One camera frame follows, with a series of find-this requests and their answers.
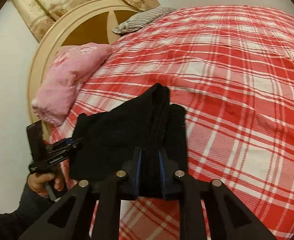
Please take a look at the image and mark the black pants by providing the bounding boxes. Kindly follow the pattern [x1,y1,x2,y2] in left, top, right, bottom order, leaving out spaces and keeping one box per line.
[68,82,189,201]

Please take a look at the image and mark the dark sleeve left forearm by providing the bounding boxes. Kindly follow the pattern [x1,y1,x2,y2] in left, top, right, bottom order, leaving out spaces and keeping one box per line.
[0,185,54,239]

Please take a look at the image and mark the person's left hand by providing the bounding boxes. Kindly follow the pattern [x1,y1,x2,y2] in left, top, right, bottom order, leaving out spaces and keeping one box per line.
[27,171,65,197]

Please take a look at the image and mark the pink floral folded quilt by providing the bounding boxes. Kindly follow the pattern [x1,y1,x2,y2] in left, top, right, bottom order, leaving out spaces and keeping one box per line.
[31,42,112,126]

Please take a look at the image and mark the cream wooden headboard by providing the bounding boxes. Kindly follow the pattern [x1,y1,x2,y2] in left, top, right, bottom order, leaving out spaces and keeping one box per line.
[27,0,139,123]

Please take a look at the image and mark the red white plaid bedspread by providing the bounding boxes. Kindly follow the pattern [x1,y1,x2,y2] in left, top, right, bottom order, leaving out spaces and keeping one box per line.
[50,5,294,239]

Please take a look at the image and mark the grey striped pillow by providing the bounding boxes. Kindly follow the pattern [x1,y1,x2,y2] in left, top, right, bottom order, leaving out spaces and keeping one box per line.
[112,6,176,34]

